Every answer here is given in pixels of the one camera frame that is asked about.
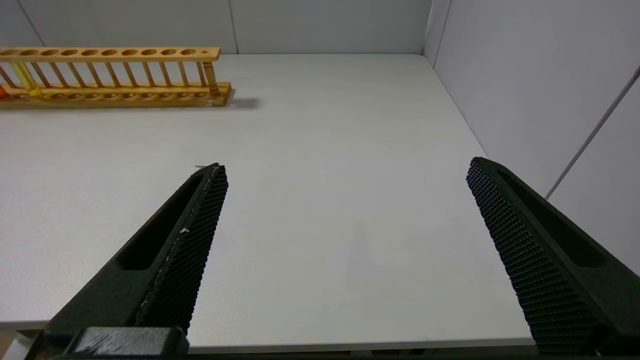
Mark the test tube with red pigment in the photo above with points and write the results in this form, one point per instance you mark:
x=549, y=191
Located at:
x=2, y=92

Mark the wooden test tube rack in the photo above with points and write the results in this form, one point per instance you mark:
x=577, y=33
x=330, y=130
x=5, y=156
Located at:
x=125, y=92

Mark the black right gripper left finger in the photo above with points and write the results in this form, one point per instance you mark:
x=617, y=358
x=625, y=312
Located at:
x=170, y=265

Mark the test tube with yellow pigment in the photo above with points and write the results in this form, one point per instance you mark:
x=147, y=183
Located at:
x=25, y=77

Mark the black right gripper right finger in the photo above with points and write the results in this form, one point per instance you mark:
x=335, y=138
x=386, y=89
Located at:
x=545, y=265

